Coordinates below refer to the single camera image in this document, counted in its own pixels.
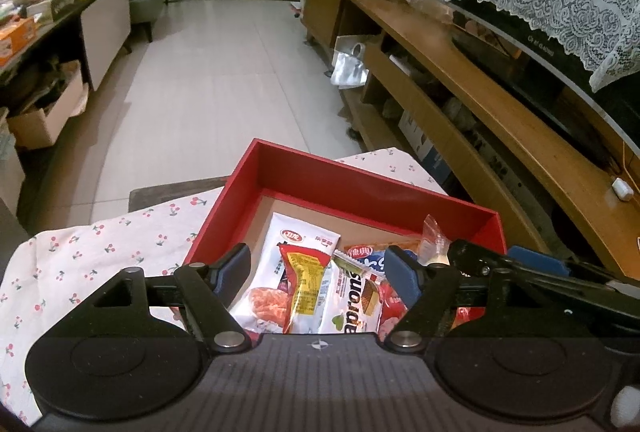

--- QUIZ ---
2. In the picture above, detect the red cartoon snack packet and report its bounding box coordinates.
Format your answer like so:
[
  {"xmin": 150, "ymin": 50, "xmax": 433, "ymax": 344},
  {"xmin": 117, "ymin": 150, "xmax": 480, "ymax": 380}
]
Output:
[{"xmin": 372, "ymin": 279, "xmax": 416, "ymax": 343}]

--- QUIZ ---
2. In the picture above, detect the open storage box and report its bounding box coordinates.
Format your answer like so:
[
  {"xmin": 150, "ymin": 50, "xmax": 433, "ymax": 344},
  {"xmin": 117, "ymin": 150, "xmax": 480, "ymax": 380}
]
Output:
[{"xmin": 7, "ymin": 59, "xmax": 86, "ymax": 150}]

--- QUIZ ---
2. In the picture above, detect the red cardboard box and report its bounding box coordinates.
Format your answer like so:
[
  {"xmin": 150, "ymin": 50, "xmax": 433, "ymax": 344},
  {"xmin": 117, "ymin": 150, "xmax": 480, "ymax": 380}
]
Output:
[{"xmin": 170, "ymin": 138, "xmax": 508, "ymax": 343}]

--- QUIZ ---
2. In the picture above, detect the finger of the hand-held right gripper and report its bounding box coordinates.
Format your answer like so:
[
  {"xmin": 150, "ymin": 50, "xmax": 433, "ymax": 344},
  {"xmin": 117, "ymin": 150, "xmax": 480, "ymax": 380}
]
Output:
[
  {"xmin": 447, "ymin": 239, "xmax": 526, "ymax": 278},
  {"xmin": 507, "ymin": 248, "xmax": 571, "ymax": 276}
]

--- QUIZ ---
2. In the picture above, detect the green white wafer packet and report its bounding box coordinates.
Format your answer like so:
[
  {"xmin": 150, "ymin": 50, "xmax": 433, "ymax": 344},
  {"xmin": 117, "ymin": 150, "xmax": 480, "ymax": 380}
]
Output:
[{"xmin": 317, "ymin": 252, "xmax": 386, "ymax": 335}]

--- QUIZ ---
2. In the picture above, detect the red yellow snack packet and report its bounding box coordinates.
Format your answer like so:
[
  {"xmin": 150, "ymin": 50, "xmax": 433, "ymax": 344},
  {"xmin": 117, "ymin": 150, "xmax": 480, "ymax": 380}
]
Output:
[{"xmin": 277, "ymin": 243, "xmax": 333, "ymax": 335}]

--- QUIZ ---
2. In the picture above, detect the long black box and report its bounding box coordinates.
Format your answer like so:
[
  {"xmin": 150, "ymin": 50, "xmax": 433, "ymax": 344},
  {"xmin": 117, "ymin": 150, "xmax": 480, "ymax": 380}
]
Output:
[{"xmin": 50, "ymin": 0, "xmax": 93, "ymax": 20}]

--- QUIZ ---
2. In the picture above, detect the silver foil bag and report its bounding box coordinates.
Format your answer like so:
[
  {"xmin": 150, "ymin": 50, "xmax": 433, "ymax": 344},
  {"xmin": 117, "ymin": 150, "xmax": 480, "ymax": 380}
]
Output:
[{"xmin": 327, "ymin": 34, "xmax": 373, "ymax": 90}]

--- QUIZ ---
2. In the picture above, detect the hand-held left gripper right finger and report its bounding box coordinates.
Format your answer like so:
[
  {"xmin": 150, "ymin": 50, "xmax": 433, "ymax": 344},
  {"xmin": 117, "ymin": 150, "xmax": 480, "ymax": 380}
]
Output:
[{"xmin": 382, "ymin": 246, "xmax": 538, "ymax": 354}]

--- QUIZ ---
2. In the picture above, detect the white packet red label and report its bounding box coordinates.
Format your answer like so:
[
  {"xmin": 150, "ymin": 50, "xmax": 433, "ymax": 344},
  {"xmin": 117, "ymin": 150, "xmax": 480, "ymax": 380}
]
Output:
[{"xmin": 227, "ymin": 212, "xmax": 341, "ymax": 335}]

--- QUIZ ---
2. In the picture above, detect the orange flat carton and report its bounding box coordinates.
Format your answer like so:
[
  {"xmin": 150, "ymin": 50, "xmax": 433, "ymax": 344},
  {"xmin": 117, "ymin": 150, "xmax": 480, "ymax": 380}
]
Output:
[{"xmin": 0, "ymin": 19, "xmax": 38, "ymax": 68}]

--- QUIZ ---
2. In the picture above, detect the dark side table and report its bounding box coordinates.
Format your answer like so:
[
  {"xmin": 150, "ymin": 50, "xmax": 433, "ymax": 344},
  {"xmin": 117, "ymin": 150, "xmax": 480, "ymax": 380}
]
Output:
[{"xmin": 0, "ymin": 0, "xmax": 133, "ymax": 113}]

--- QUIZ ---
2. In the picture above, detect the orange bread packet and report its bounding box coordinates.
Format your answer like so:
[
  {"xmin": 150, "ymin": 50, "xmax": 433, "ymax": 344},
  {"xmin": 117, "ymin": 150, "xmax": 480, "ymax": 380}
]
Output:
[{"xmin": 342, "ymin": 238, "xmax": 423, "ymax": 263}]

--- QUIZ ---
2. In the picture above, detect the white power adapter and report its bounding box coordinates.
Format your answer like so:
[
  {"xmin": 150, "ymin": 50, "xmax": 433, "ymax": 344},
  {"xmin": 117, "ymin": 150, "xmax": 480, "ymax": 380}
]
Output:
[{"xmin": 611, "ymin": 178, "xmax": 635, "ymax": 202}]

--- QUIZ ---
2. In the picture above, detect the white blue carton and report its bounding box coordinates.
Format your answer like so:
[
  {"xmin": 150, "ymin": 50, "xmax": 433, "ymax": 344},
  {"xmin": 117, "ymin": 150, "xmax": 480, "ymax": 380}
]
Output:
[{"xmin": 400, "ymin": 109, "xmax": 451, "ymax": 183}]

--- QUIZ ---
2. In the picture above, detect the wooden television cabinet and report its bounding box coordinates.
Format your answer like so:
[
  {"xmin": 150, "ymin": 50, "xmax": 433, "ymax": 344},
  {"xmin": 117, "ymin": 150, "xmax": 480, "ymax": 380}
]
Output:
[{"xmin": 300, "ymin": 0, "xmax": 640, "ymax": 280}]

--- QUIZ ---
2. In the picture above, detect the cherry print tablecloth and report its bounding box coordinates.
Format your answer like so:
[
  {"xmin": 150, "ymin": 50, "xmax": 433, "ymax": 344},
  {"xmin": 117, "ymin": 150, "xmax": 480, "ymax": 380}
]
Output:
[{"xmin": 0, "ymin": 147, "xmax": 451, "ymax": 428}]

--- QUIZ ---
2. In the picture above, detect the small blue white packet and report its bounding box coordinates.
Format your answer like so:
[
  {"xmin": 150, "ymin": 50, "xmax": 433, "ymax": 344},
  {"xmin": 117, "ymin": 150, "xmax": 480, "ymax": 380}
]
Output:
[{"xmin": 367, "ymin": 249, "xmax": 418, "ymax": 275}]

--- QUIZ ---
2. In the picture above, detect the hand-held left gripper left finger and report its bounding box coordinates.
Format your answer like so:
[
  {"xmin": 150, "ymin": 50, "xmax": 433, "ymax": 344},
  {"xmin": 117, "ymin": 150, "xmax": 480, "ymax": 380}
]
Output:
[{"xmin": 69, "ymin": 243, "xmax": 258, "ymax": 354}]

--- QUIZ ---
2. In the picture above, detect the small clear snack packet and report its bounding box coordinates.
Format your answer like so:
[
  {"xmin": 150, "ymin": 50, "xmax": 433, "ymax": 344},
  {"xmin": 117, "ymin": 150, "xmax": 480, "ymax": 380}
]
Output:
[{"xmin": 420, "ymin": 214, "xmax": 451, "ymax": 268}]

